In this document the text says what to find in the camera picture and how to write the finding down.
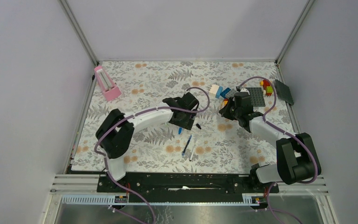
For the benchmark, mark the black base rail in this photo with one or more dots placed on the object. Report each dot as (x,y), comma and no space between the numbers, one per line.
(163,185)

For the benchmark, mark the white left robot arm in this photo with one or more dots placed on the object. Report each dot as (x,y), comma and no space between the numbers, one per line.
(115,133)

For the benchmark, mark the grey lego baseplate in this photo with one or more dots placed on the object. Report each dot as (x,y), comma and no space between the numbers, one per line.
(257,98)

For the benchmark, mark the pink metronome box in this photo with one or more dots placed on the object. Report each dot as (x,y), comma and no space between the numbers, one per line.
(108,87)

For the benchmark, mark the grey toy brick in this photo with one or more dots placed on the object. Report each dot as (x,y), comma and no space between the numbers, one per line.
(231,93)

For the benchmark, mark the red yellow green brick stack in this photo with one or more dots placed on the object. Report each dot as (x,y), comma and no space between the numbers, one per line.
(267,88)

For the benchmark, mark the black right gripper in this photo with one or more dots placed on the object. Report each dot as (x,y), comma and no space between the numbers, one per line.
(224,112)

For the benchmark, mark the white pen black tip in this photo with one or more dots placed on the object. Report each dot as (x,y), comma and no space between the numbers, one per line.
(192,153)

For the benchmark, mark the floral table mat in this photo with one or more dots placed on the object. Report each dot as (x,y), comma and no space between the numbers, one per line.
(222,146)

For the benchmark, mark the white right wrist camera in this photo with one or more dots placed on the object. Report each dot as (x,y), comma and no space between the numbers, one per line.
(241,89)

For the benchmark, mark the blue toy brick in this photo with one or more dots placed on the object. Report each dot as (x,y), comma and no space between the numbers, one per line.
(225,93)

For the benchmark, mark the blue gel pen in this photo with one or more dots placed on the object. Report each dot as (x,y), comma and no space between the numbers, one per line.
(186,146)

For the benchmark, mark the white cable duct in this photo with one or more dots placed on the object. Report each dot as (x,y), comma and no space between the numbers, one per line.
(225,200)

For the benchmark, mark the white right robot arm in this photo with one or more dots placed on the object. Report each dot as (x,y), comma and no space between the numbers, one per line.
(296,157)

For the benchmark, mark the dark grey lego plate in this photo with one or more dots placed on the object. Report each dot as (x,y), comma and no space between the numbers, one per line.
(283,92)

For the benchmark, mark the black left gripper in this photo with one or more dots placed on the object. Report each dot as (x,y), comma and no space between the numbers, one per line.
(186,124)

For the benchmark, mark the white and blue brick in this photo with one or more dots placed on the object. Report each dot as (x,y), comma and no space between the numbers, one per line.
(215,91)

